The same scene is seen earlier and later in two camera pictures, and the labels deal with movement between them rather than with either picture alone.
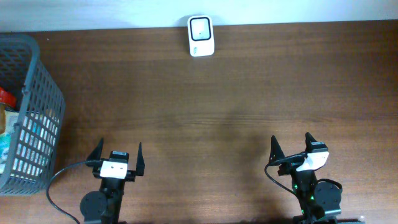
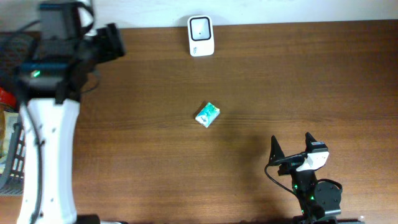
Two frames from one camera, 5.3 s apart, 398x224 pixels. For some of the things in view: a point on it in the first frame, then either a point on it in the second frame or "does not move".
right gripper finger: x=309 y=138 does not move
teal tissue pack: x=5 y=145 to x=208 y=114
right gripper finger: x=277 y=154 does not move
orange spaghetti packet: x=7 y=98 does not move
